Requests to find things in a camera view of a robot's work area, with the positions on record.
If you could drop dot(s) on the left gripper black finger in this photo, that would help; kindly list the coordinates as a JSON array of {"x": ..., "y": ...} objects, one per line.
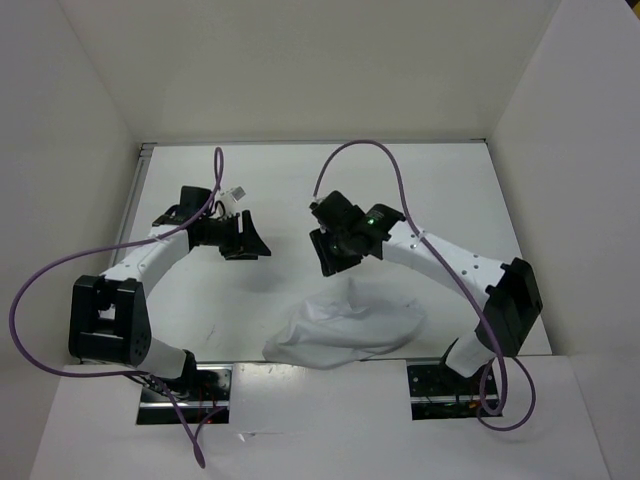
[
  {"x": 250, "y": 242},
  {"x": 232, "y": 256}
]

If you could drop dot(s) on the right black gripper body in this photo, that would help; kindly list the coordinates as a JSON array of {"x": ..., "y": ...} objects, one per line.
[{"x": 338, "y": 244}]

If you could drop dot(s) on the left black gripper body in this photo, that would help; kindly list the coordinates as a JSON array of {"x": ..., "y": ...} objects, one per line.
[{"x": 222, "y": 233}]

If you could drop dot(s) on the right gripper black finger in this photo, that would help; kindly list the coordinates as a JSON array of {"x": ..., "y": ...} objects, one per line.
[
  {"x": 343, "y": 263},
  {"x": 322, "y": 242}
]

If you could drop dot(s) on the white skirt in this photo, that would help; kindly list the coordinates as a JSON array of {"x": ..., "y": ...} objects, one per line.
[{"x": 351, "y": 321}]

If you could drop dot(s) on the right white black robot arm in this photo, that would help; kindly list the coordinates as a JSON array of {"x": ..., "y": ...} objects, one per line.
[{"x": 507, "y": 294}]

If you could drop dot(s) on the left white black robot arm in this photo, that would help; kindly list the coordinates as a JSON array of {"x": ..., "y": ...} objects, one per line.
[{"x": 109, "y": 320}]

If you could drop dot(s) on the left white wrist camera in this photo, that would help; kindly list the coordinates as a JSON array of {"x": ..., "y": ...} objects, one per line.
[{"x": 232, "y": 196}]

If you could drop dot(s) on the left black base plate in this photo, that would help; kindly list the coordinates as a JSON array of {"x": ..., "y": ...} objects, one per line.
[{"x": 211, "y": 402}]

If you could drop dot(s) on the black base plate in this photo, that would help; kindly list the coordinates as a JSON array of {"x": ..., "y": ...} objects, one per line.
[
  {"x": 438, "y": 393},
  {"x": 211, "y": 402}
]

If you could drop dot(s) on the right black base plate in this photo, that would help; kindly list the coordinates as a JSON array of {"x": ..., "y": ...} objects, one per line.
[{"x": 438, "y": 393}]

